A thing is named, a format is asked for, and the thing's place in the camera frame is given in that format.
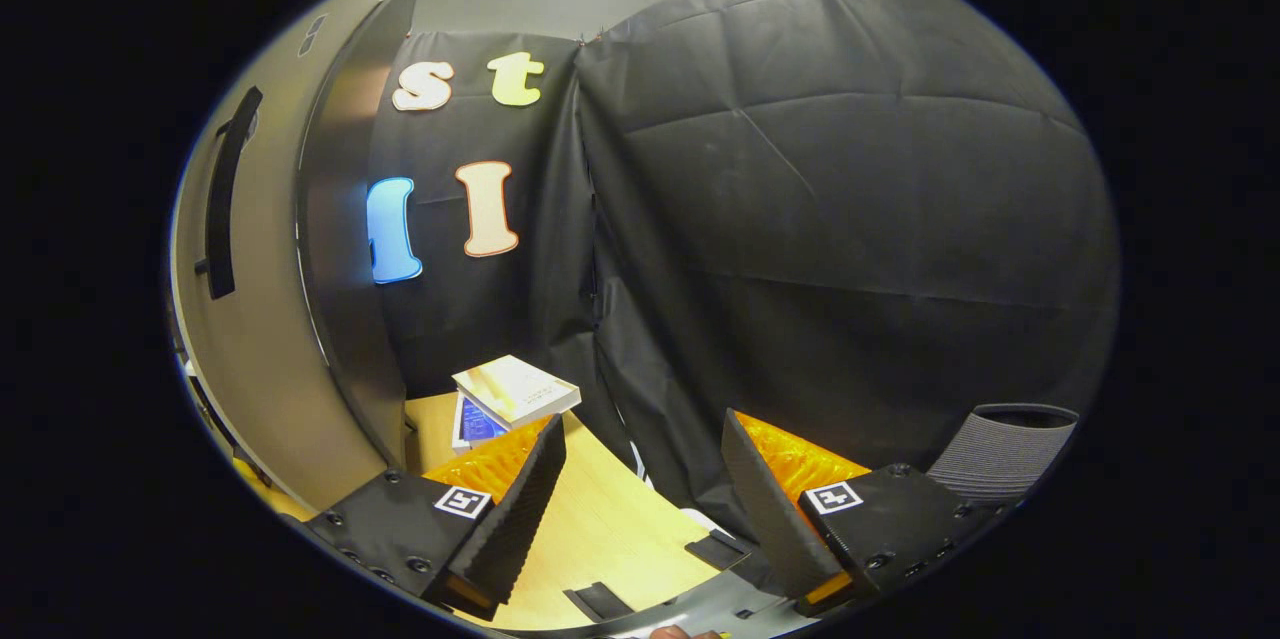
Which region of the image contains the grey ribbed object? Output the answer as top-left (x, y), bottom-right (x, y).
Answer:
top-left (925, 403), bottom-right (1081, 505)

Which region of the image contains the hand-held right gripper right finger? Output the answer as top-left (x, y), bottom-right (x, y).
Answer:
top-left (720, 407), bottom-right (1001, 618)

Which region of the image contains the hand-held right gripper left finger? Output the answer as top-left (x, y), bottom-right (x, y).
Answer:
top-left (303, 414), bottom-right (568, 620)

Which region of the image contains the white book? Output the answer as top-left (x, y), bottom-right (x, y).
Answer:
top-left (452, 355), bottom-right (583, 430)

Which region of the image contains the black clamp bracket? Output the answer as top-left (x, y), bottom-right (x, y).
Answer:
top-left (685, 531), bottom-right (751, 572)
top-left (563, 581), bottom-right (636, 622)

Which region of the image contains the blue book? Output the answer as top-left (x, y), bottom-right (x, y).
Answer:
top-left (450, 391), bottom-right (513, 453)

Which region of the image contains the grey metal edge rail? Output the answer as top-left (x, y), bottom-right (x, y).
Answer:
top-left (500, 569), bottom-right (831, 639)

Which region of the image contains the grey shoe cabinet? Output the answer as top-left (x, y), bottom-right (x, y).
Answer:
top-left (295, 0), bottom-right (433, 468)

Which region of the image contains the grey shoe cabinet door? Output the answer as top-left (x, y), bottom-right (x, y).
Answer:
top-left (170, 0), bottom-right (391, 510)

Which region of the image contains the black door handle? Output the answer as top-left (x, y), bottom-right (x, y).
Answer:
top-left (195, 86), bottom-right (264, 300)

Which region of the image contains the black backdrop cloth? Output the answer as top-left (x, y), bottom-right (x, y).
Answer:
top-left (365, 0), bottom-right (1121, 540)

